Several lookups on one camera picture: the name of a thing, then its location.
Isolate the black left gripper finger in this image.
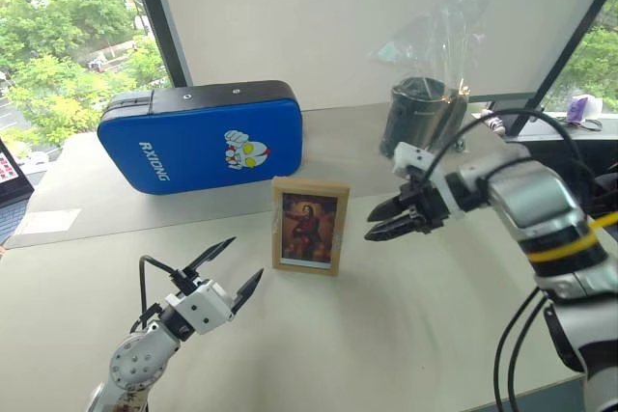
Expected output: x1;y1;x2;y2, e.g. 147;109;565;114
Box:
230;267;266;316
184;236;238;275

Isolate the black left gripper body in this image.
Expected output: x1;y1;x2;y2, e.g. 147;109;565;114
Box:
168;266;205;295

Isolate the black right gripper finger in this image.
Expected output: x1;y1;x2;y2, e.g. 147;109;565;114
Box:
367;191;412;222
363;215;423;243

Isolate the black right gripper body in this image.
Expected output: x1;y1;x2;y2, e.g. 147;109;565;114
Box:
398;178;446;235

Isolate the wooden picture frame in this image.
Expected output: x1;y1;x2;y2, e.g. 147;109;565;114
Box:
271;177;351;278

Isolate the black cylindrical container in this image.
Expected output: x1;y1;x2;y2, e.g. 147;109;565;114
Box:
379;76;472;160

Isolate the blue padded RXIONG case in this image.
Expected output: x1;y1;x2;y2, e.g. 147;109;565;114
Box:
96;79;305;197

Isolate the white paper label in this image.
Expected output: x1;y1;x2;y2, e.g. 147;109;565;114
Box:
20;208;83;235

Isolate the clear plastic wrap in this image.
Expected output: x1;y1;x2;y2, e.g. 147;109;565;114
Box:
365;0;492;109

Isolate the purple and white object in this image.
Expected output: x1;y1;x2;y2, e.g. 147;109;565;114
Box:
566;94;604;132

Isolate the laptop computer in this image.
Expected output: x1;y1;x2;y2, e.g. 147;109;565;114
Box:
0;136;37;245

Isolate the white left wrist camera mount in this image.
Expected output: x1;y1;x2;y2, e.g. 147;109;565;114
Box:
164;280;237;337

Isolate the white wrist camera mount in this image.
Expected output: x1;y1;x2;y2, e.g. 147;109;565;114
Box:
391;141;468;220
164;280;237;337

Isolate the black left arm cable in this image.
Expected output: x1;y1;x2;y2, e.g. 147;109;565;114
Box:
128;254;190;336

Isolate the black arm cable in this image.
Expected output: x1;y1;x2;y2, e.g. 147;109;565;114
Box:
128;254;190;336
417;108;601;221

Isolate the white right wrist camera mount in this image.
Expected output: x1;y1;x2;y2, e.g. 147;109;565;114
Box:
391;141;468;220

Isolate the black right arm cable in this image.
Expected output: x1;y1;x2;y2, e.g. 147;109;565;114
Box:
417;108;601;221

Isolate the thin black hanging cable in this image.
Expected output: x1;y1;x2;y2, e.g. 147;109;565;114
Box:
493;286;543;412
508;295;554;412

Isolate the white panel with black frame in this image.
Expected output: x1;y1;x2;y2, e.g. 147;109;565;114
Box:
124;0;618;117

